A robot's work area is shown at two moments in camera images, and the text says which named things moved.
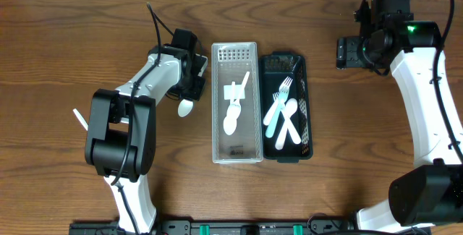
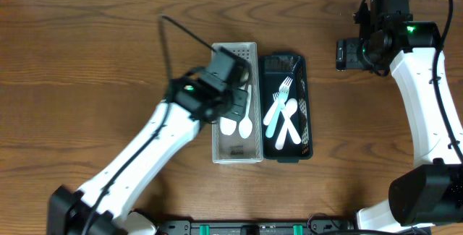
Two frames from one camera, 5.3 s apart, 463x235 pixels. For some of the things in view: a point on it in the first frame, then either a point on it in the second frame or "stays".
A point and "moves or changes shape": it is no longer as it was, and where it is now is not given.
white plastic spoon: (291, 110) stays
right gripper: (346, 53) stays
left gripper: (193, 92) to (239, 102)
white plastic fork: (268, 118) stays
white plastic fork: (291, 126) stays
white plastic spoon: (185, 107) moves or changes shape
